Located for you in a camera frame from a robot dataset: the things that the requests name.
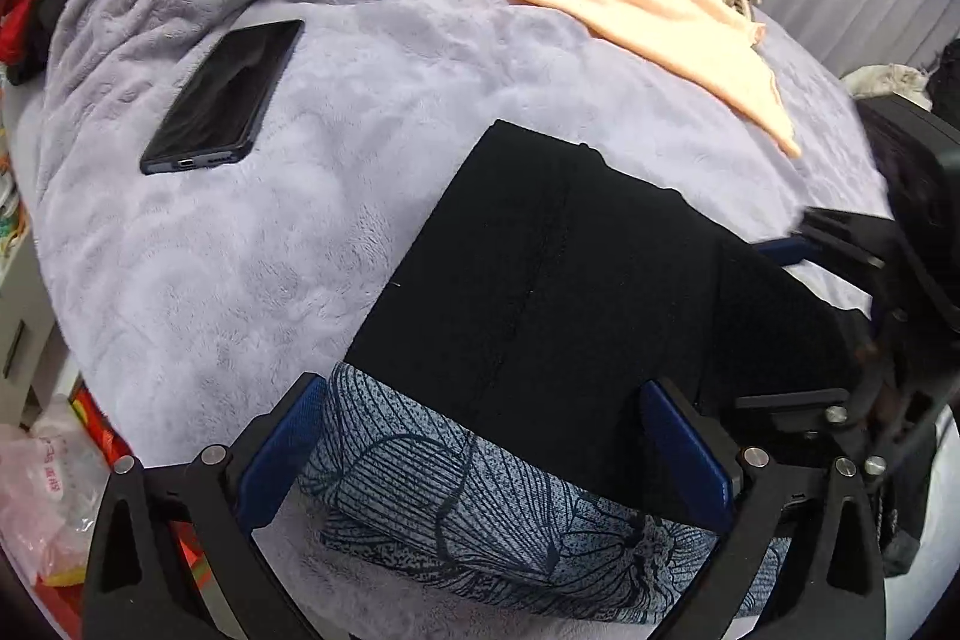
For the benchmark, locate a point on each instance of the beige puffer jacket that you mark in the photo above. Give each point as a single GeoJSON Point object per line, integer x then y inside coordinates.
{"type": "Point", "coordinates": [885, 81]}

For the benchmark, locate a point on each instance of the grey fleece blanket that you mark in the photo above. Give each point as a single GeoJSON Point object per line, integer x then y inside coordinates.
{"type": "Point", "coordinates": [300, 235]}

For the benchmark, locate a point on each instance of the black smartphone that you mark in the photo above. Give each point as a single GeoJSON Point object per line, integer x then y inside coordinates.
{"type": "Point", "coordinates": [225, 96]}

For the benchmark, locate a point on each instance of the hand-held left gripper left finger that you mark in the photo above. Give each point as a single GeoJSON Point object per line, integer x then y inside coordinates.
{"type": "Point", "coordinates": [270, 464]}

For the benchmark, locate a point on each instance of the clear plastic bag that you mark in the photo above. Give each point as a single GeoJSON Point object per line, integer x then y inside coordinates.
{"type": "Point", "coordinates": [45, 497]}

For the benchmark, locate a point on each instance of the black clothing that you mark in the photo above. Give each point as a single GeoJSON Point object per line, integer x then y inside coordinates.
{"type": "Point", "coordinates": [45, 25]}

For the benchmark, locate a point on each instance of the black pants with patterned waistband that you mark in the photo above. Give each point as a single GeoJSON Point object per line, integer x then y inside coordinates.
{"type": "Point", "coordinates": [570, 280]}

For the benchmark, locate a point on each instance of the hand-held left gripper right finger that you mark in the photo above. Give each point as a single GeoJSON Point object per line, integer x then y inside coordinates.
{"type": "Point", "coordinates": [690, 460]}

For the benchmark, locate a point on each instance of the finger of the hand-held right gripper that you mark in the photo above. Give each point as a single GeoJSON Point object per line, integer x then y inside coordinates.
{"type": "Point", "coordinates": [832, 235]}
{"type": "Point", "coordinates": [795, 400]}

